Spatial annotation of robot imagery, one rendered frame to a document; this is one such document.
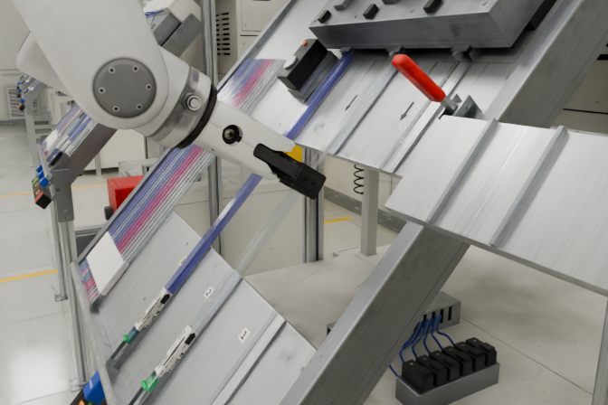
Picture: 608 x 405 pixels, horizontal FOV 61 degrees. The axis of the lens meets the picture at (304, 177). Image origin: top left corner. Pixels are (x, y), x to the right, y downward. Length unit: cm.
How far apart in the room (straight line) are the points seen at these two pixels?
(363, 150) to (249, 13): 138
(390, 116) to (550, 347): 57
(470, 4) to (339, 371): 36
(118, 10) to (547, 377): 80
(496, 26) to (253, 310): 37
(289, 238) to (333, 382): 168
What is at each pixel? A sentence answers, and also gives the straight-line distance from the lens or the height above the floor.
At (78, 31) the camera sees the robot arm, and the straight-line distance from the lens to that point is 41.
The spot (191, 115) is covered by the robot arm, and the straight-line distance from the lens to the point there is 51.
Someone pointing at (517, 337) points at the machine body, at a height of 62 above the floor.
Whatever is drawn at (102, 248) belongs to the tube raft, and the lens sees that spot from 100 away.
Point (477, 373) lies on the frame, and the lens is 85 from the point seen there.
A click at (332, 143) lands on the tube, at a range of 62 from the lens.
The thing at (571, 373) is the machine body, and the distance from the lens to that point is 96.
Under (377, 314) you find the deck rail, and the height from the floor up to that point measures 90.
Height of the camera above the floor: 111
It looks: 14 degrees down
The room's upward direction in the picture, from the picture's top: straight up
